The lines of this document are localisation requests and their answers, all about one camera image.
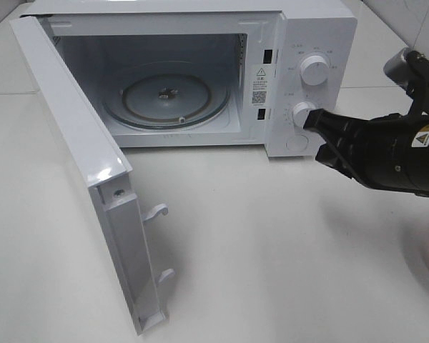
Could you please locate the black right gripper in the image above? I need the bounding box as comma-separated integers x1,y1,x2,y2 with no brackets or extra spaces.
303,109,429,197

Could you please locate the round white door button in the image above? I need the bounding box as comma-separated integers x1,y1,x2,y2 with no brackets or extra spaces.
286,134,308,154

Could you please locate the white microwave door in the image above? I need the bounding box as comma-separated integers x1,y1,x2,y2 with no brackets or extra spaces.
11,16,174,334

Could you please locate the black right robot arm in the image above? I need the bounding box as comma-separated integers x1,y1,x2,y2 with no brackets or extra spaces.
303,48,429,197

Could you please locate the lower white control knob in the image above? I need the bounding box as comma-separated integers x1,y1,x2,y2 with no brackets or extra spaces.
292,101,316,128

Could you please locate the white control knob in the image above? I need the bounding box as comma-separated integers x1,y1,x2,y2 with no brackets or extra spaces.
292,101,316,128
300,54,330,86

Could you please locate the upper white control knob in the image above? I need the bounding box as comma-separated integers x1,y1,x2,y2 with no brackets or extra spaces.
300,54,330,86

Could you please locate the glass microwave turntable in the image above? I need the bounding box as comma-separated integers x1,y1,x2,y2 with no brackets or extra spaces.
102,61,230,130

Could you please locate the white microwave oven body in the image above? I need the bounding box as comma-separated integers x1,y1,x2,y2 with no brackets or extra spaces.
18,1,357,157

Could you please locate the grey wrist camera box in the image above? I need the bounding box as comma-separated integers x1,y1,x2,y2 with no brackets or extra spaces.
383,47,414,91

